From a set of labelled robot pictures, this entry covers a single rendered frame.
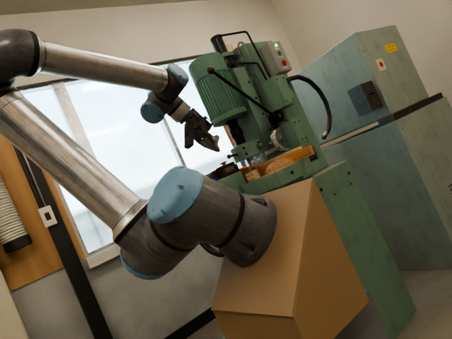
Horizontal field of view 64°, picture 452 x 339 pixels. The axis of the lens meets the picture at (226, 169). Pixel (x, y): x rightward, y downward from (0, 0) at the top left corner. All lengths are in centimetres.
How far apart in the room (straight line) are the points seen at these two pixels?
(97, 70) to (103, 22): 228
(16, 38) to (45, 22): 224
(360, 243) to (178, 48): 246
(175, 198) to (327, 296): 39
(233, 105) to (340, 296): 103
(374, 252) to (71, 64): 148
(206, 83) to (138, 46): 176
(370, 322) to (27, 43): 108
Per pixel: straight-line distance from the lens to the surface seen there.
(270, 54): 186
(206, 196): 82
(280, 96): 172
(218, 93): 166
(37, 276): 269
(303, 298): 80
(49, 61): 108
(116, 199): 96
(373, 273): 183
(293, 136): 169
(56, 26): 329
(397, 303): 196
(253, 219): 88
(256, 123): 173
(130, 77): 121
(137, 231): 94
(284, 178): 140
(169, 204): 81
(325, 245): 86
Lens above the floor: 94
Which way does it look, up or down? 2 degrees up
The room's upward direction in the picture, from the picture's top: 24 degrees counter-clockwise
